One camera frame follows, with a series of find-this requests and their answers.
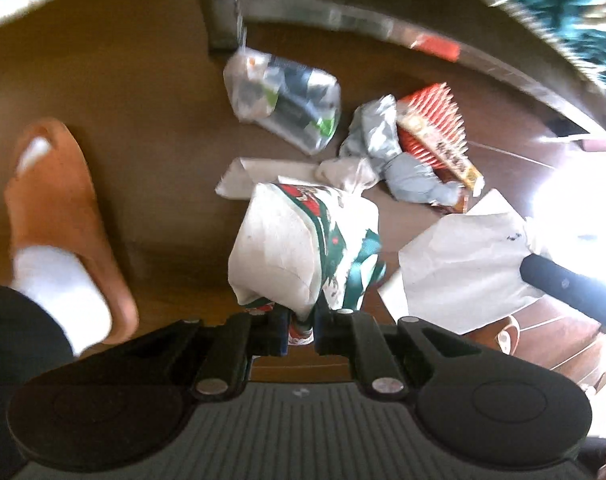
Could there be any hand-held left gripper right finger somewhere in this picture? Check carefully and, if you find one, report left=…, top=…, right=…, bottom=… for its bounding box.
left=314, top=309, right=464, bottom=396

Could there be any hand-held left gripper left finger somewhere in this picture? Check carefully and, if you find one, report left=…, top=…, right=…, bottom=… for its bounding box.
left=108, top=310, right=291, bottom=402

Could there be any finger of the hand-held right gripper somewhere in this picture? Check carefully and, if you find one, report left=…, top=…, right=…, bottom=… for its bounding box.
left=519, top=254, right=606, bottom=336

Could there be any green red printed paper bag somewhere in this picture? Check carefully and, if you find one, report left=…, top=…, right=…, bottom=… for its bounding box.
left=227, top=182, right=386, bottom=346

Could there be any white paper sheet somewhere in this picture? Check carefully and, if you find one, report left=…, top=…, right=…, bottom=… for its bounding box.
left=378, top=189, right=551, bottom=336

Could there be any crumpled grey wrapper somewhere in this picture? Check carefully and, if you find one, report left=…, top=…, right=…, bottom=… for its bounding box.
left=339, top=95, right=464, bottom=206

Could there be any red serrated snack packet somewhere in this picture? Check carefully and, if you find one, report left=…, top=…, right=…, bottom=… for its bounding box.
left=395, top=82, right=484, bottom=197

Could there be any crumpled clear plastic bag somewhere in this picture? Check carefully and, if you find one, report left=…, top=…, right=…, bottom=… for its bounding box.
left=223, top=47, right=342, bottom=156

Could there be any person's black trouser leg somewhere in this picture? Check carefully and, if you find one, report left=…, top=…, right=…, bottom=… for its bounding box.
left=0, top=285, right=76, bottom=480

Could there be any orange slipper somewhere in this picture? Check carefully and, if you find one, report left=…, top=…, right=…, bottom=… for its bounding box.
left=3, top=117, right=140, bottom=346

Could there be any metal bench frame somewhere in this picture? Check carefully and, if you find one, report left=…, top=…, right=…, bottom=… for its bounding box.
left=205, top=0, right=606, bottom=133

